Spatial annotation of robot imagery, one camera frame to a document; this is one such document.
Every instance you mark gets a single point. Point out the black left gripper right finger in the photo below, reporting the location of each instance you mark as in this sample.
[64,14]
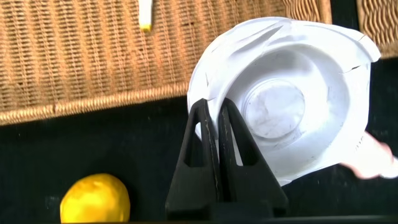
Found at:
[252,193]

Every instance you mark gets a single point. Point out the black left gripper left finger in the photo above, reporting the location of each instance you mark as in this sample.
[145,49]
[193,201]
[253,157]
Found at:
[192,193]

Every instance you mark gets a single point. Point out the crushed white paper bowl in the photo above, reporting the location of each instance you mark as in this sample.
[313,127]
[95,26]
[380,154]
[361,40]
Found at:
[295,77]

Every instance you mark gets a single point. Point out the white marker yellow cap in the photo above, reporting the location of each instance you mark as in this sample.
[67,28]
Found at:
[145,14]

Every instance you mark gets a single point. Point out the yellow pear fruit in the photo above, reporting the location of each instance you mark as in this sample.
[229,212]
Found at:
[94,199]

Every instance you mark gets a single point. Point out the pink bottle white cap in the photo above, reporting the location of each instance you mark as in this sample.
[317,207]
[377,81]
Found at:
[373,158]

